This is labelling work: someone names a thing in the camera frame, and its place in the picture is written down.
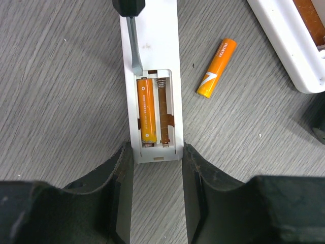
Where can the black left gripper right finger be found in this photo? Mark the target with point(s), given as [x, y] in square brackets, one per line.
[266, 209]

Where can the white remote with black batteries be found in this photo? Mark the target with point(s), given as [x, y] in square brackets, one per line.
[293, 44]

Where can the left orange battery in remote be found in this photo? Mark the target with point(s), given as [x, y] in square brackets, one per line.
[147, 112]

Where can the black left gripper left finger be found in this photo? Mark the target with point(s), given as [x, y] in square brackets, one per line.
[95, 208]

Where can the long white remote control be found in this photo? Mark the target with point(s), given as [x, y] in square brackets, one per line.
[158, 41]

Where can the orange handle screwdriver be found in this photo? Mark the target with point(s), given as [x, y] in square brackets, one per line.
[130, 9]

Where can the orange AAA battery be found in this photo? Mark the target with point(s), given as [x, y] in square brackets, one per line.
[217, 67]

